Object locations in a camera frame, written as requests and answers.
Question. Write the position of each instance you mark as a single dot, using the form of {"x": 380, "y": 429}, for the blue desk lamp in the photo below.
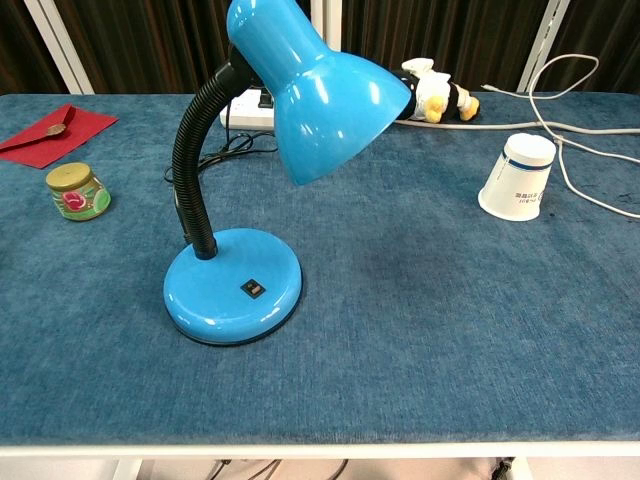
{"x": 320, "y": 95}

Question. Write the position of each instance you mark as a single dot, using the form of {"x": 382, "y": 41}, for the blue fabric table cloth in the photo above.
{"x": 400, "y": 310}

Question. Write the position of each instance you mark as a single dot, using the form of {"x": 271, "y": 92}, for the white power strip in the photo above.
{"x": 245, "y": 112}

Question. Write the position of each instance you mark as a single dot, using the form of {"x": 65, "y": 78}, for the black plug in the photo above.
{"x": 266, "y": 99}

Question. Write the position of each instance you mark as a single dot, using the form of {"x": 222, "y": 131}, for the penguin plush toy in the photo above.
{"x": 440, "y": 95}

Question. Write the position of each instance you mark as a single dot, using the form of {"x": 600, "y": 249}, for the white paper cup blue print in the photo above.
{"x": 520, "y": 177}

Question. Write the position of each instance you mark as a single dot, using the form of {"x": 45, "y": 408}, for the small glass jar gold lid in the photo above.
{"x": 77, "y": 192}

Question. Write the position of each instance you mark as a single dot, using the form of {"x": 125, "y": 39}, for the dark brown curtain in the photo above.
{"x": 150, "y": 45}

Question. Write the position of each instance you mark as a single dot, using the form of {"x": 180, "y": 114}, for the red envelope with gold seal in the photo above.
{"x": 45, "y": 137}

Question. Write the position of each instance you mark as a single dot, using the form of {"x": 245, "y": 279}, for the white table leg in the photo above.
{"x": 125, "y": 470}

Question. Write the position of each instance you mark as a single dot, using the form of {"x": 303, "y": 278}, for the white metal frame post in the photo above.
{"x": 55, "y": 45}
{"x": 542, "y": 42}
{"x": 326, "y": 22}

